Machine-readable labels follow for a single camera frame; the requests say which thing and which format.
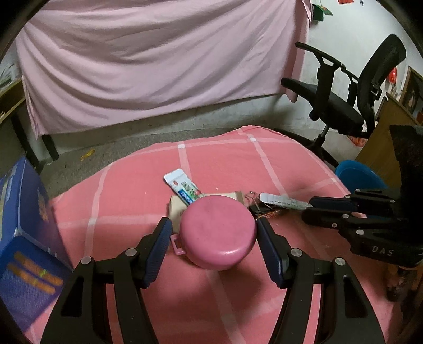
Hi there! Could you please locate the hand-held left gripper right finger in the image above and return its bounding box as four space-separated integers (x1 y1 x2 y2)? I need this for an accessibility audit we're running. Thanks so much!
255 218 380 344

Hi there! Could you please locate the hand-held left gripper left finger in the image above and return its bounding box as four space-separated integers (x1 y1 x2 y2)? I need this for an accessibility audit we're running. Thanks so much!
40 216 173 344

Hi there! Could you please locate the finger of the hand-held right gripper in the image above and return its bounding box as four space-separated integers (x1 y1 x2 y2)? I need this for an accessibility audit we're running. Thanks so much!
308 189 402 216
301 207 374 243

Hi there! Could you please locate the white paper strip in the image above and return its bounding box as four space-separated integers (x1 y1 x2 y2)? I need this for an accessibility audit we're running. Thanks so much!
259 193 313 210

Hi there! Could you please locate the pink round container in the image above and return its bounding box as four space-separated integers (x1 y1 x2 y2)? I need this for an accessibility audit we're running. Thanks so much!
170 195 258 271

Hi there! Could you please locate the person's right hand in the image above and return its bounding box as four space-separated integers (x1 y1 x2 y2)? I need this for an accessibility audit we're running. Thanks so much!
384 263 419 302

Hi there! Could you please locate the beige cardboard box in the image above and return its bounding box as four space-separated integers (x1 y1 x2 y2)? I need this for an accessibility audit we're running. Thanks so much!
168 191 247 219

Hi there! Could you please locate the white and blue toothpaste box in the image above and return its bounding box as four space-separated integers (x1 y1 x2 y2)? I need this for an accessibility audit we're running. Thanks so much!
163 169 205 204

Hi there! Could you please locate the pink checked tablecloth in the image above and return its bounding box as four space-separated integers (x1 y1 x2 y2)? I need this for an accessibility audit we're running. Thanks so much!
25 126 404 344

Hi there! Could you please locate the wooden cabinet panel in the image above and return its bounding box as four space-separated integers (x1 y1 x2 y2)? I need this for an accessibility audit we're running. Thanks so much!
355 94 423 189

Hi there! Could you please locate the black office chair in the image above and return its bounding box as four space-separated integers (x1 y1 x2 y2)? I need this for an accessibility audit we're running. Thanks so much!
281 34 407 168

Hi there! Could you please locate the blue cardboard box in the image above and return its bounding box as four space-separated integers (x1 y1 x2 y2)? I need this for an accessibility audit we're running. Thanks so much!
0 155 75 331

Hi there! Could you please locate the green cap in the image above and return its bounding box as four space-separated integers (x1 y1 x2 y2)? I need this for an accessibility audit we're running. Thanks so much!
312 3 334 22

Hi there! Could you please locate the pink hanging sheet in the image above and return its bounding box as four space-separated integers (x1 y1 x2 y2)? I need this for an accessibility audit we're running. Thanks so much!
16 0 313 138

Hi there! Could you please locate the stack of books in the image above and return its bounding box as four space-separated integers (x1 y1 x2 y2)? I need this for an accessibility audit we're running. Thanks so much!
0 63 20 90

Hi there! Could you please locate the framed wall picture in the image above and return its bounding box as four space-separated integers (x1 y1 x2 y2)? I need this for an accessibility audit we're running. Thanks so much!
401 66 423 116

